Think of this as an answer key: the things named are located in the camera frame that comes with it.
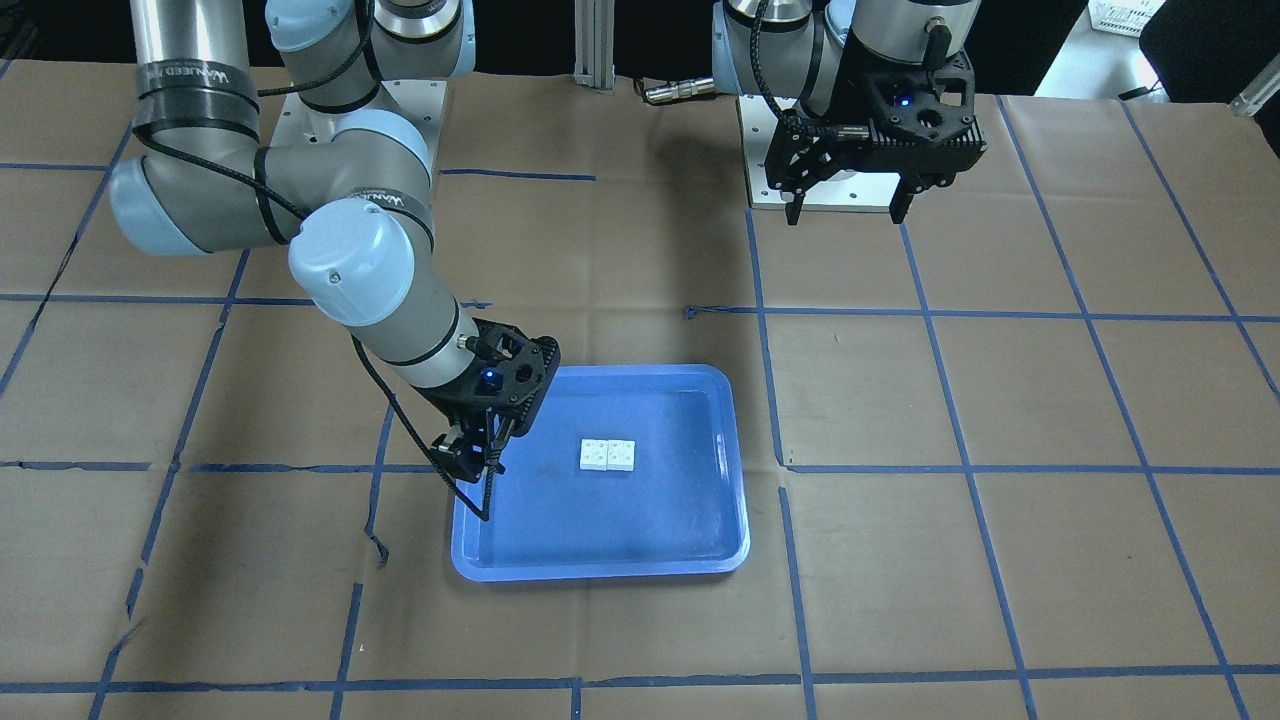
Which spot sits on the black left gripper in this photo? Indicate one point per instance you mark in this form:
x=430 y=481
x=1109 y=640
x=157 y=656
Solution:
x=856 y=92

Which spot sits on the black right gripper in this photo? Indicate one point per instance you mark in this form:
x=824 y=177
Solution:
x=447 y=403

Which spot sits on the white block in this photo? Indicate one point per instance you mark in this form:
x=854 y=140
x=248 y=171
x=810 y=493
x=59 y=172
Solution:
x=620 y=454
x=593 y=454

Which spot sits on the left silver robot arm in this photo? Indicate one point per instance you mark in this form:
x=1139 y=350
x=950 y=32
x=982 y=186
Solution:
x=788 y=52

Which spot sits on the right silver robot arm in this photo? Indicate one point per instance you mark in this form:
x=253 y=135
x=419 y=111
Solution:
x=352 y=209

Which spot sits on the blue plastic tray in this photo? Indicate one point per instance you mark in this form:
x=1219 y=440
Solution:
x=683 y=510

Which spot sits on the brown paper table cover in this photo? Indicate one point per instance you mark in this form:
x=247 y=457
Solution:
x=1016 y=457

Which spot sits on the aluminium frame post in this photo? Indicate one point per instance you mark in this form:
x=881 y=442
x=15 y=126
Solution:
x=593 y=41

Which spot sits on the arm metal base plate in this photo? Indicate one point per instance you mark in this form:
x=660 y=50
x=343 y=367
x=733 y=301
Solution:
x=420 y=102

